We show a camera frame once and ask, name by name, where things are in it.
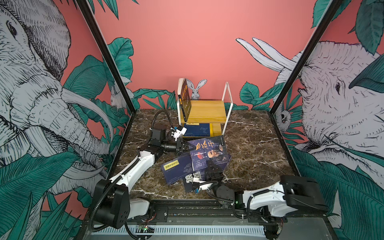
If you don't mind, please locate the blue book with yellow label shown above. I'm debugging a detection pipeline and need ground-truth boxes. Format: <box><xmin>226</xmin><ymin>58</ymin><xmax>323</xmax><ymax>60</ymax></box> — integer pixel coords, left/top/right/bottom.
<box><xmin>183</xmin><ymin>124</ymin><xmax>211</xmax><ymax>138</ymax></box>

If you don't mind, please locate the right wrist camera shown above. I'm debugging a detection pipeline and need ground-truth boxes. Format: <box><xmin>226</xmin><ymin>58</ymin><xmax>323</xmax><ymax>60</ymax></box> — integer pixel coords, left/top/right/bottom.
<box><xmin>193</xmin><ymin>181</ymin><xmax>217</xmax><ymax>193</ymax></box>

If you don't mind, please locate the black right frame post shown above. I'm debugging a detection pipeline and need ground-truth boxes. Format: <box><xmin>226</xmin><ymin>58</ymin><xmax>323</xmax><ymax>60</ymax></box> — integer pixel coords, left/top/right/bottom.
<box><xmin>269</xmin><ymin>0</ymin><xmax>343</xmax><ymax>115</ymax></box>

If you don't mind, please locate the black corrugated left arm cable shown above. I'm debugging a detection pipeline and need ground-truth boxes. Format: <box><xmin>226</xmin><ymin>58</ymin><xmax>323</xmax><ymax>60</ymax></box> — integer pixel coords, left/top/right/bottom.
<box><xmin>150</xmin><ymin>109</ymin><xmax>176</xmax><ymax>131</ymax></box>

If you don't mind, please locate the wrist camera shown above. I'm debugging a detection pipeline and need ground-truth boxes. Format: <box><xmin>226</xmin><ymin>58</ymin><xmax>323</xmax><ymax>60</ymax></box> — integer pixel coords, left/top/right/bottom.
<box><xmin>193</xmin><ymin>181</ymin><xmax>217</xmax><ymax>193</ymax></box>
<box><xmin>171</xmin><ymin>125</ymin><xmax>187</xmax><ymax>141</ymax></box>

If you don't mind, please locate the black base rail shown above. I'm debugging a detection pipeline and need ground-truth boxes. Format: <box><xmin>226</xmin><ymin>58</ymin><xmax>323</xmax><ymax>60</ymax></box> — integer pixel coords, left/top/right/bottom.
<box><xmin>83</xmin><ymin>199</ymin><xmax>328</xmax><ymax>224</ymax></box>

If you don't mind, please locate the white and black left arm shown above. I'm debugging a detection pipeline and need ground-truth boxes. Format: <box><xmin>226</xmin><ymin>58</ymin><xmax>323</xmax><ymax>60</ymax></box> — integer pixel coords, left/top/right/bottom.
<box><xmin>88</xmin><ymin>126</ymin><xmax>189</xmax><ymax>232</ymax></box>

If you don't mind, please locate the black frame post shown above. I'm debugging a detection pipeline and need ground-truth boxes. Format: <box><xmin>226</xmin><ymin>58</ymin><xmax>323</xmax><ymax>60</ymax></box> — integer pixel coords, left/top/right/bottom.
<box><xmin>269</xmin><ymin>0</ymin><xmax>343</xmax><ymax>115</ymax></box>
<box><xmin>76</xmin><ymin>0</ymin><xmax>136</xmax><ymax>115</ymax></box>

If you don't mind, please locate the black left frame post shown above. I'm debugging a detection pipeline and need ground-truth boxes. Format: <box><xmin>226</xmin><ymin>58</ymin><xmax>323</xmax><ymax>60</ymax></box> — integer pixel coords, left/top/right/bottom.
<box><xmin>76</xmin><ymin>0</ymin><xmax>136</xmax><ymax>115</ymax></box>

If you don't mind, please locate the dark blue book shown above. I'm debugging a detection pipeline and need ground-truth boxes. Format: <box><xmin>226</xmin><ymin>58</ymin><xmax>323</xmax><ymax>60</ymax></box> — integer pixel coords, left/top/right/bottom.
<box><xmin>161</xmin><ymin>153</ymin><xmax>193</xmax><ymax>185</ymax></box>

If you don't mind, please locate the white slotted cable duct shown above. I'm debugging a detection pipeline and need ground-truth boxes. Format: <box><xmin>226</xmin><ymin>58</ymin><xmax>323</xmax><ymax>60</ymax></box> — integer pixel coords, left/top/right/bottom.
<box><xmin>91</xmin><ymin>224</ymin><xmax>266</xmax><ymax>236</ymax></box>

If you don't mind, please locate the wooden shelf with white frame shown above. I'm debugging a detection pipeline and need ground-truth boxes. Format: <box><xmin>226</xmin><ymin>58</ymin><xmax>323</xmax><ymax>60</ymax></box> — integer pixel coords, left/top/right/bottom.
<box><xmin>177</xmin><ymin>79</ymin><xmax>234</xmax><ymax>137</ymax></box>

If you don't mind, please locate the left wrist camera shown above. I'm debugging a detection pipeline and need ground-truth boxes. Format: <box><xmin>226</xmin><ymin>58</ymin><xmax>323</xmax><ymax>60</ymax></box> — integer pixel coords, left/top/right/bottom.
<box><xmin>171</xmin><ymin>125</ymin><xmax>187</xmax><ymax>141</ymax></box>

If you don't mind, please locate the black book at bottom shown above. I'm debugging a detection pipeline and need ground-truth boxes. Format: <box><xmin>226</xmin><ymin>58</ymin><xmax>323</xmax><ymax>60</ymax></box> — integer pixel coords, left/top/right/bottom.
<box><xmin>182</xmin><ymin>170</ymin><xmax>217</xmax><ymax>193</ymax></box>

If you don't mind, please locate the black book standing on shelf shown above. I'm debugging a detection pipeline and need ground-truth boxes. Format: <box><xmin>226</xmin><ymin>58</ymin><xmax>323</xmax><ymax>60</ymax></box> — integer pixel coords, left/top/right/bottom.
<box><xmin>178</xmin><ymin>78</ymin><xmax>192</xmax><ymax>123</ymax></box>

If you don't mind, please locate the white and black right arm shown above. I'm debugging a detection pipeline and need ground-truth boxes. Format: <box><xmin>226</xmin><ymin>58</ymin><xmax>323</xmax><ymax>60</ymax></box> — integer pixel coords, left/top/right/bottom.
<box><xmin>190</xmin><ymin>164</ymin><xmax>329</xmax><ymax>221</ymax></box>

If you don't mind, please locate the dark book with portrait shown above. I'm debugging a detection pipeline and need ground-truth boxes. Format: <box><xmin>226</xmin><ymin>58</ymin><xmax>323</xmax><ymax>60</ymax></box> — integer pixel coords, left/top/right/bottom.
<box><xmin>188</xmin><ymin>136</ymin><xmax>230</xmax><ymax>171</ymax></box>

